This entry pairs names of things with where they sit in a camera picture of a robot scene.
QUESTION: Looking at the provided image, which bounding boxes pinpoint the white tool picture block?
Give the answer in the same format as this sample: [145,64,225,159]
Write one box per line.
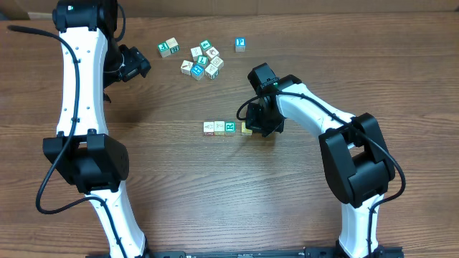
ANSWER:
[181,60,194,75]

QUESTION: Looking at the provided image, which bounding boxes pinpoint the blue top block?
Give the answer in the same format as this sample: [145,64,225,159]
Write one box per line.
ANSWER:
[191,64,204,80]

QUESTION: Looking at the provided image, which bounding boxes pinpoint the green F letter block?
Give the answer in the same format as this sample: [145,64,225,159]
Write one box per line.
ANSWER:
[157,42,171,58]

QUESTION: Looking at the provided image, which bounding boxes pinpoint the cardboard back panel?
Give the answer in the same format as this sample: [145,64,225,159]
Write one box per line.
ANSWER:
[0,0,459,21]

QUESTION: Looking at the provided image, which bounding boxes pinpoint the yellow top block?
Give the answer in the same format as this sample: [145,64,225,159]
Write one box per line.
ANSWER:
[214,120,225,135]

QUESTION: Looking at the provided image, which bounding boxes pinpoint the white block green side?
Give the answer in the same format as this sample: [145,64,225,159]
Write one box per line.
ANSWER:
[166,37,180,54]

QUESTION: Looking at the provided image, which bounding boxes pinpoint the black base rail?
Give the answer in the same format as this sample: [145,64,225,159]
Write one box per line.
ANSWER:
[86,246,404,258]

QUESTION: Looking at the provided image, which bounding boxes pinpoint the white block dark side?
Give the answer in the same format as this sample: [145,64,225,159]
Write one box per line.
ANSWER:
[204,64,219,80]

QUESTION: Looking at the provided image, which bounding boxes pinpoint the white plain picture block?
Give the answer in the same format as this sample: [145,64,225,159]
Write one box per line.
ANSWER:
[190,47,203,62]

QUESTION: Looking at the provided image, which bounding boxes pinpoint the green R letter block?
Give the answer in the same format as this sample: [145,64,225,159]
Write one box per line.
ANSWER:
[224,121,237,135]

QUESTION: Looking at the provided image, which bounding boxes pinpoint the yellow block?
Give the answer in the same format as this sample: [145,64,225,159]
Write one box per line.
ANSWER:
[241,121,252,135]
[214,120,225,135]

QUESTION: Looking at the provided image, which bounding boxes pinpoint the white block red side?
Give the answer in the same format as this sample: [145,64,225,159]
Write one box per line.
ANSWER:
[203,121,214,136]

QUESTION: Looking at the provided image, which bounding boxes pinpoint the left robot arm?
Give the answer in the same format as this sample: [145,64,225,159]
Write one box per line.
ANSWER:
[43,1,151,257]

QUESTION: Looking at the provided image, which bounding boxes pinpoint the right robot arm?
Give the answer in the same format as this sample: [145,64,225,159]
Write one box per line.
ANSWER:
[243,63,403,257]

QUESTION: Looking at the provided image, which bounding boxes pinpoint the blue P letter block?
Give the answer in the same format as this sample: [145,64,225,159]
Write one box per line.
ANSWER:
[235,37,246,52]

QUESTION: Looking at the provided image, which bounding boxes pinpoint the green top picture block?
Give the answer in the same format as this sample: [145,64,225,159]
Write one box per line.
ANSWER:
[199,39,212,52]

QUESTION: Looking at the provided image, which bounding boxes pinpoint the white grid picture block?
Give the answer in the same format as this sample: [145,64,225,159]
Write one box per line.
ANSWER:
[211,56,224,70]

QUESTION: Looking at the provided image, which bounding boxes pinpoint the green J letter block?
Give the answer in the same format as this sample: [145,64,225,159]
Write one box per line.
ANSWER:
[197,55,209,69]

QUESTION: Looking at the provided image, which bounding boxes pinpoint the white red picture block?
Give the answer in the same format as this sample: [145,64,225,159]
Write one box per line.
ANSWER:
[205,47,219,60]

